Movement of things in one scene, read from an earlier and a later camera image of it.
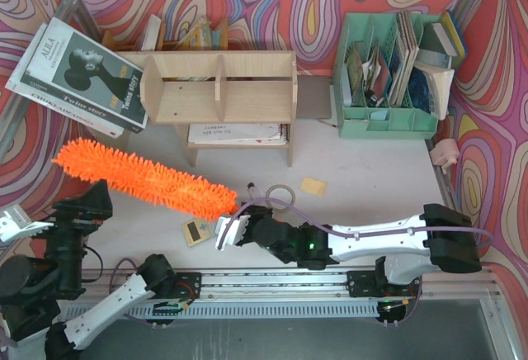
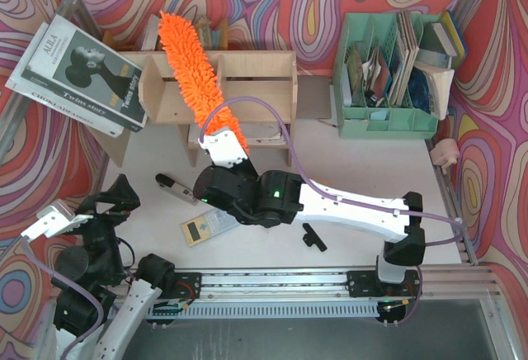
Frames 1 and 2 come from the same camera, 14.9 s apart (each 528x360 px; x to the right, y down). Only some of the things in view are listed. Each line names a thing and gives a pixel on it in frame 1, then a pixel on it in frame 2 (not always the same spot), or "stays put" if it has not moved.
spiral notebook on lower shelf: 271,134 stays put
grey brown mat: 313,100 stays put
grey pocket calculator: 197,231 stays put
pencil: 327,123 stays put
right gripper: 252,217 → 220,180
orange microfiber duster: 147,179 → 198,79
